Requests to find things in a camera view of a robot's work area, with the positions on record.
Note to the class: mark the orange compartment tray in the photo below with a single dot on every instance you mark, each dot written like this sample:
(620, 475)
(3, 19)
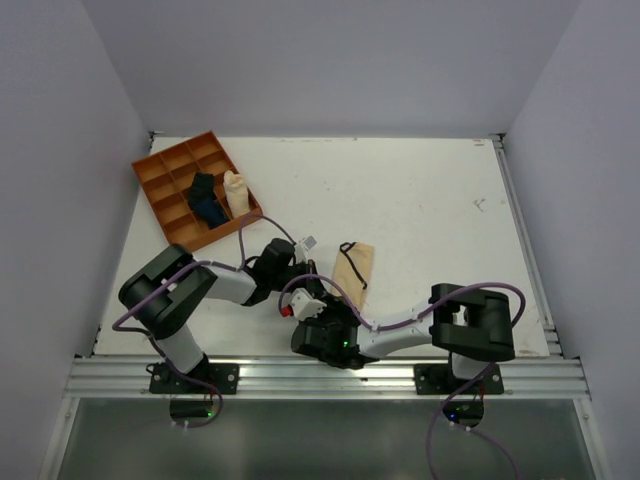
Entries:
(166, 177)

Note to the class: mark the aluminium rail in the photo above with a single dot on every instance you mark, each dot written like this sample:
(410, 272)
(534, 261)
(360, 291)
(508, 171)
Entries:
(288, 378)
(547, 323)

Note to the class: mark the rolled beige underwear in tray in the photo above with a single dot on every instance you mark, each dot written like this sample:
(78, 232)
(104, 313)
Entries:
(236, 193)

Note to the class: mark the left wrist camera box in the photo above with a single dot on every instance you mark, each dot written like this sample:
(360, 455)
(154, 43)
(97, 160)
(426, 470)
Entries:
(303, 247)

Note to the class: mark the rolled navy underwear in tray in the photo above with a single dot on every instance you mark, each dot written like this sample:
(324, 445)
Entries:
(211, 212)

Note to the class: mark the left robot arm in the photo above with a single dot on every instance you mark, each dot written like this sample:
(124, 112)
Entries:
(161, 297)

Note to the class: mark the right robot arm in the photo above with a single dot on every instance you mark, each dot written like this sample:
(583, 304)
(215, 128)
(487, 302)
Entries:
(473, 324)

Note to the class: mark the aluminium right side rail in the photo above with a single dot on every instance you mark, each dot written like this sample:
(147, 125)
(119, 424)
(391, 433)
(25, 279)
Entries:
(547, 323)

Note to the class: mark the rolled black underwear in tray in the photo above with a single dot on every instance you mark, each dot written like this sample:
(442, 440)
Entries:
(201, 189)

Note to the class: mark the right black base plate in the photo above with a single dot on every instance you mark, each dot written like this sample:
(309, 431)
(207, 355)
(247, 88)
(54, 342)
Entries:
(438, 379)

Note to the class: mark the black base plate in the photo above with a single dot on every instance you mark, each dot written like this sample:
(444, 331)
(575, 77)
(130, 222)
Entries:
(438, 379)
(224, 376)

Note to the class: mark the aluminium front rail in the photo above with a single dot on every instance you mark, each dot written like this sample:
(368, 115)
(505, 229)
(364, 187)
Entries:
(288, 378)

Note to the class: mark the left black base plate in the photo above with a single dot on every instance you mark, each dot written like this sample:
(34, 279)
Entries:
(224, 376)

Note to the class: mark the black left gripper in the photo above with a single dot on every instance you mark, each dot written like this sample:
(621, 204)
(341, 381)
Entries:
(315, 287)

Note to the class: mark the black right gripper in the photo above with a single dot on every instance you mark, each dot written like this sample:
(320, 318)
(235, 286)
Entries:
(334, 304)

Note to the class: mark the beige underwear with dark trim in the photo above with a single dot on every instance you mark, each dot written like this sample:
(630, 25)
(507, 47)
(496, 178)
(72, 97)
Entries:
(353, 270)

